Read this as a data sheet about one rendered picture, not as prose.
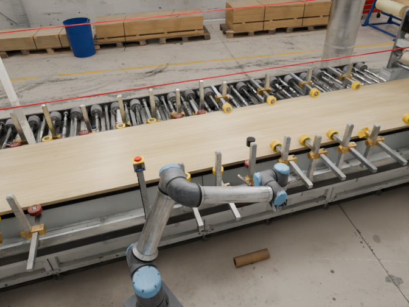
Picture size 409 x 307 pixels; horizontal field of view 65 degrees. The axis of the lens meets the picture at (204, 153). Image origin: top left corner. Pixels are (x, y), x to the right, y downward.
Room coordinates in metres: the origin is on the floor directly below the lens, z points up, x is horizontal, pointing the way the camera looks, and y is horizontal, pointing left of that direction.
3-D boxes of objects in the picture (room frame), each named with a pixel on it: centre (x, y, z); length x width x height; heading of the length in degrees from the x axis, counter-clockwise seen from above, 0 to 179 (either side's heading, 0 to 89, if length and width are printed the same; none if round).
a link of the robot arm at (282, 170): (1.44, -0.45, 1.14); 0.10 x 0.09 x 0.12; 111
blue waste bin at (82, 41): (6.98, 2.53, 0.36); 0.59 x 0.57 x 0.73; 9
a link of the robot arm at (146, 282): (0.96, 0.33, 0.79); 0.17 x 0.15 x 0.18; 21
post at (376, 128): (1.99, -1.29, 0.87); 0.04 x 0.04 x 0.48; 15
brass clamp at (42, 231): (1.34, 1.09, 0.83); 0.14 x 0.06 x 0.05; 105
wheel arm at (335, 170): (1.83, -0.86, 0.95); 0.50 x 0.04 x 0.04; 15
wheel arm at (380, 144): (1.90, -1.36, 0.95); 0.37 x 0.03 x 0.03; 15
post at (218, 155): (1.66, -0.09, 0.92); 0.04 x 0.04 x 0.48; 15
